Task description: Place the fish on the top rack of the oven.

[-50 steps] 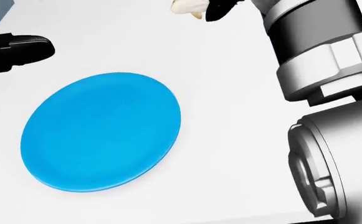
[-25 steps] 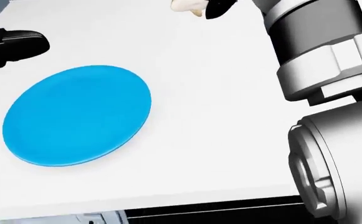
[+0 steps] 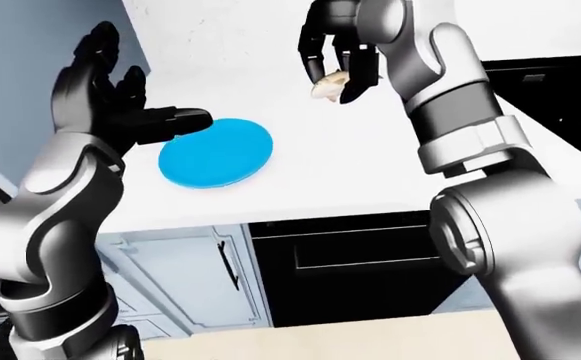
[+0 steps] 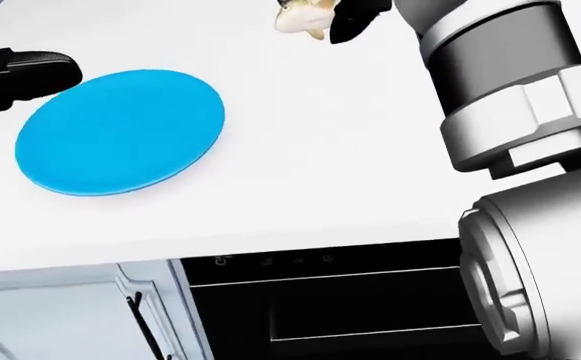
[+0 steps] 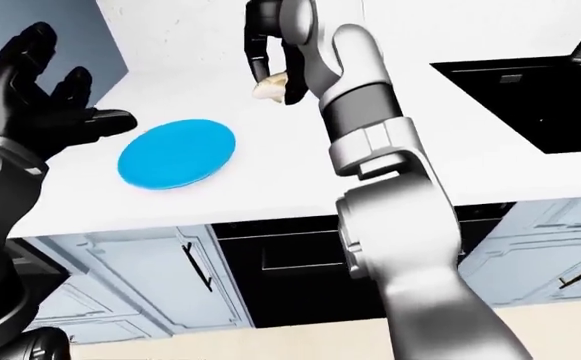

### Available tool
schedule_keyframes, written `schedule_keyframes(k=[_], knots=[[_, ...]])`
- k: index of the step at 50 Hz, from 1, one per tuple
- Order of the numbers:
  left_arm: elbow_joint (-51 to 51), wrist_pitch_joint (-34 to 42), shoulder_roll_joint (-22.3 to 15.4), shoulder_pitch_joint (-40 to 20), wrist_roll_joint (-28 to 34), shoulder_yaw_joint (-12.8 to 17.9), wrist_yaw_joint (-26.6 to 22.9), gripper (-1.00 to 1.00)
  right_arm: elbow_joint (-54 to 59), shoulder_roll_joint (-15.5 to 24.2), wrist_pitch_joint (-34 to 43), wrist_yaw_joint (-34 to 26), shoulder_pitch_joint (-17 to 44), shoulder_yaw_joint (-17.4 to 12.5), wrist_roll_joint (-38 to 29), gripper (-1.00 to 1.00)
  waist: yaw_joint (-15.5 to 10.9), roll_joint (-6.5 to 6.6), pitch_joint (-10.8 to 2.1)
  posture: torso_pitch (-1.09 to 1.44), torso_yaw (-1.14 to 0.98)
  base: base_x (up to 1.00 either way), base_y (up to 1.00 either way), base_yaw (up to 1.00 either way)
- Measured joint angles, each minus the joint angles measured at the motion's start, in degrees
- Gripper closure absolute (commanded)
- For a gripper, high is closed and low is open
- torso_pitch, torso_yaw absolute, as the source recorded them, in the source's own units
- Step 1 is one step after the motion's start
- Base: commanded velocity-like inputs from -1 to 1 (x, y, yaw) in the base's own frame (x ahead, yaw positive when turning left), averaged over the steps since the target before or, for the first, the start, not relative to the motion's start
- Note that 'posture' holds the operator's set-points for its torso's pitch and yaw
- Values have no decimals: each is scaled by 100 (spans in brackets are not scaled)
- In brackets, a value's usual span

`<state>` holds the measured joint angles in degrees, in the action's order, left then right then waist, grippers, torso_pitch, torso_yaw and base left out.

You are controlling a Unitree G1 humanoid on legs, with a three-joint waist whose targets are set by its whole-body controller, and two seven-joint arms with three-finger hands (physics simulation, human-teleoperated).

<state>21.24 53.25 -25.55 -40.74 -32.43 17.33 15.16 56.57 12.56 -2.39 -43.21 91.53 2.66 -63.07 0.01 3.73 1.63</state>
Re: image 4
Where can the black built-in oven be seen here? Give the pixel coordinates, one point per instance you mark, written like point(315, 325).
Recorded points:
point(330, 300)

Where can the white cabinet door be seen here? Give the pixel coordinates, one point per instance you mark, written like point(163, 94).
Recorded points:
point(70, 315)

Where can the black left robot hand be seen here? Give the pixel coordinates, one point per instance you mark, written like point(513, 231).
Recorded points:
point(25, 75)

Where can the round blue plate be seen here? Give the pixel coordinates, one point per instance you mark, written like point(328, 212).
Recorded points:
point(120, 131)

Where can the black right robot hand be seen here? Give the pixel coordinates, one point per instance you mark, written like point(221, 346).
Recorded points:
point(347, 22)

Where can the beige brown fish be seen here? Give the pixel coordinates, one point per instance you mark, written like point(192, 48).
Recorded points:
point(302, 17)

